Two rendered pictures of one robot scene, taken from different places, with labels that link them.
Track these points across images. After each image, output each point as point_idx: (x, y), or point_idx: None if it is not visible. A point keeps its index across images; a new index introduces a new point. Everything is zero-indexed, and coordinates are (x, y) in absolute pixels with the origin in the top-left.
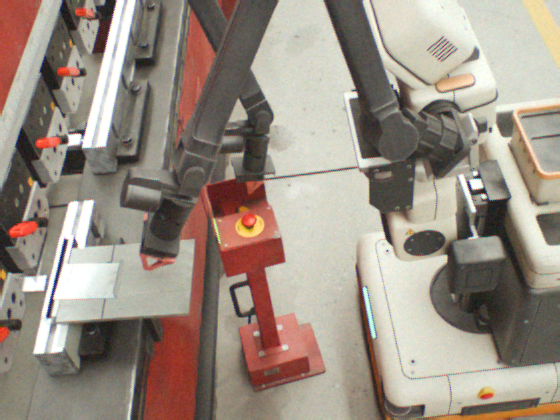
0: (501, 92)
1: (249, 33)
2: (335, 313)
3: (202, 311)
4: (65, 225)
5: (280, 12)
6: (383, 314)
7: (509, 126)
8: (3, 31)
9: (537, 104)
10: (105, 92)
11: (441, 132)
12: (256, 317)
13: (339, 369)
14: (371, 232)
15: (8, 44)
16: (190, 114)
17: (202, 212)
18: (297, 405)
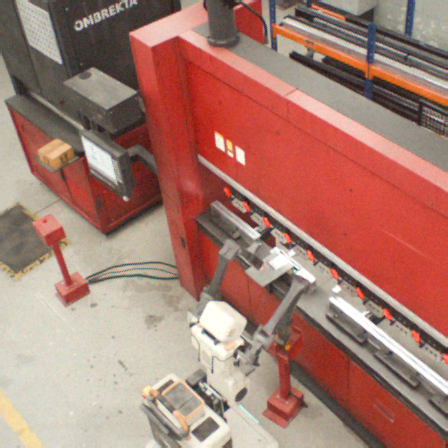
0: None
1: None
2: (278, 440)
3: (330, 398)
4: (308, 273)
5: None
6: (240, 412)
7: (210, 423)
8: (300, 221)
9: (205, 441)
10: (357, 316)
11: (196, 306)
12: (309, 416)
13: (257, 418)
14: None
15: (300, 224)
16: (365, 384)
17: (342, 389)
18: (262, 395)
